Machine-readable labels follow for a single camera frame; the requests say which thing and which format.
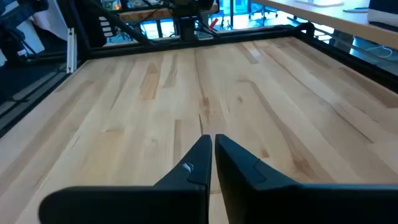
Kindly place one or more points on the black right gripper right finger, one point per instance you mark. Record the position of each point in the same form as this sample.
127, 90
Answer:
280, 205

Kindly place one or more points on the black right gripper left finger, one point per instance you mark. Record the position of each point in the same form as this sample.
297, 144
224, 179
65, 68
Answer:
174, 202

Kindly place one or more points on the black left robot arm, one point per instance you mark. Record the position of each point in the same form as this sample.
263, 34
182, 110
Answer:
186, 28

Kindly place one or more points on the navy white striped laundry bin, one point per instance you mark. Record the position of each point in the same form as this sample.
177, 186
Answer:
384, 15

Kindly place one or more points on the silver aluminium extrusion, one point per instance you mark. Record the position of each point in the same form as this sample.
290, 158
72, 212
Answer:
71, 53

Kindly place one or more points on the light wooden desk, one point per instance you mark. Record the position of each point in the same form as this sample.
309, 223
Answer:
342, 21

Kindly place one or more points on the silver flat phone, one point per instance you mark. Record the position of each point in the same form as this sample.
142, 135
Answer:
317, 2

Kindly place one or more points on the dark grey metal stand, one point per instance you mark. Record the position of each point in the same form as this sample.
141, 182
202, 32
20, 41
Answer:
12, 40

